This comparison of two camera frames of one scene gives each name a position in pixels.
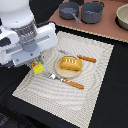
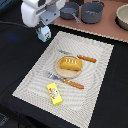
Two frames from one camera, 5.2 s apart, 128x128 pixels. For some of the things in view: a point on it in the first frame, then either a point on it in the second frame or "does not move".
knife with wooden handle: [92, 60] does not move
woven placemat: [63, 99] does not move
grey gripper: [26, 50] -> [51, 13]
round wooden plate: [64, 72] does not move
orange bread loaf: [68, 63] does not move
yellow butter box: [37, 67] -> [54, 94]
